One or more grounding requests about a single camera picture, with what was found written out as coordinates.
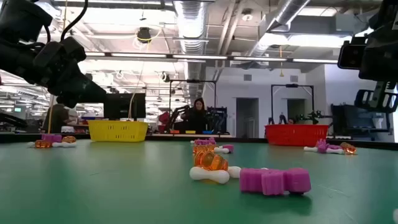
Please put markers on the small yellow bin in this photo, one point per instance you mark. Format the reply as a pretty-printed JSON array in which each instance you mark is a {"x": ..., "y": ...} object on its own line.
[{"x": 190, "y": 132}]

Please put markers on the yellow plastic basket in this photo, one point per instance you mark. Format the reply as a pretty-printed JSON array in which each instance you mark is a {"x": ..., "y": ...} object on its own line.
[{"x": 118, "y": 132}]

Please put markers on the white smoke detector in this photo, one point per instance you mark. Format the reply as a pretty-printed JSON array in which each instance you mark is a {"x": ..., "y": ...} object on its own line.
[{"x": 247, "y": 15}]

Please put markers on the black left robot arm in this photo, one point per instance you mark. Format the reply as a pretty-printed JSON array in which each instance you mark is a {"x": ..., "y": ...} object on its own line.
[{"x": 18, "y": 18}]

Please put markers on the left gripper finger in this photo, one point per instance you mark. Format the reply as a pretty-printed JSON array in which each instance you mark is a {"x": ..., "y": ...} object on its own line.
[{"x": 81, "y": 91}]

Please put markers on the black ceiling dome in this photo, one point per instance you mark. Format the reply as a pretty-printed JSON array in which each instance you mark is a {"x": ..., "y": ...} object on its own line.
[{"x": 144, "y": 34}]

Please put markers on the person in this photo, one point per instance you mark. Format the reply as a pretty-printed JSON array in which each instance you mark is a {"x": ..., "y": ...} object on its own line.
[
  {"x": 197, "y": 119},
  {"x": 57, "y": 118}
]

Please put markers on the red bag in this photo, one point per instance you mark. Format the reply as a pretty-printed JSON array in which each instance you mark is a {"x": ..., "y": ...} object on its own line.
[{"x": 163, "y": 119}]

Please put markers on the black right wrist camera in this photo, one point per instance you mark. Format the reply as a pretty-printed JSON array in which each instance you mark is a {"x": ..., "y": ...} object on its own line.
[{"x": 351, "y": 56}]

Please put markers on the yellow hanging pendant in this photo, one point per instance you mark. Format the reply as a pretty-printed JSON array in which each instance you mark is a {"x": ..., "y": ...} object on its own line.
[{"x": 281, "y": 74}]

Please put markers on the black computer monitor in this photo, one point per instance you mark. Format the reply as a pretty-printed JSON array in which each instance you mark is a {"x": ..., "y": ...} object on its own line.
[{"x": 124, "y": 105}]

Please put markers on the black background robot arm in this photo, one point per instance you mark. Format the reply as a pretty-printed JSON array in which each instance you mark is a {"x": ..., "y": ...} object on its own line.
[{"x": 178, "y": 112}]

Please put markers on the black background rig frame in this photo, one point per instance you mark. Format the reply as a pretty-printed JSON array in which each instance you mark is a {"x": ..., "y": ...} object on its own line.
[
  {"x": 292, "y": 85},
  {"x": 192, "y": 81}
]

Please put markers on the white light bar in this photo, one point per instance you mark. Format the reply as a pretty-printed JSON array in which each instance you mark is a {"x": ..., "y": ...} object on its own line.
[{"x": 199, "y": 57}]

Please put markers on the green table mat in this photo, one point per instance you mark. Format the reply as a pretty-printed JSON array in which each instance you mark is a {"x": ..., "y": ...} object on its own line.
[{"x": 93, "y": 186}]

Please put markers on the small blue bin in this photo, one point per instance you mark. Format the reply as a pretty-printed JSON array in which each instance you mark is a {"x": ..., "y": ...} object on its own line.
[{"x": 207, "y": 132}]

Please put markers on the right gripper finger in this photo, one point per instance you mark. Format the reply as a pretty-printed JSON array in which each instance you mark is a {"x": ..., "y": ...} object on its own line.
[{"x": 382, "y": 88}]

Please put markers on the green exit sign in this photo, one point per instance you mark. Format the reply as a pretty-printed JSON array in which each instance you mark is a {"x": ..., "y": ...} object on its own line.
[{"x": 17, "y": 109}]

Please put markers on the silver ventilation duct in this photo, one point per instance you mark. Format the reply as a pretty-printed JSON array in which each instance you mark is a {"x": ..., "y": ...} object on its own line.
[
  {"x": 191, "y": 28},
  {"x": 280, "y": 18}
]

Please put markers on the small orange bin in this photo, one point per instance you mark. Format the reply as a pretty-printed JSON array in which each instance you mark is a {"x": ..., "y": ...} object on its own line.
[{"x": 174, "y": 132}]

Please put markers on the red plastic basket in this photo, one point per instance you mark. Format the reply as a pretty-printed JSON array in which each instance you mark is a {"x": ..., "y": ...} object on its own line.
[{"x": 295, "y": 135}]

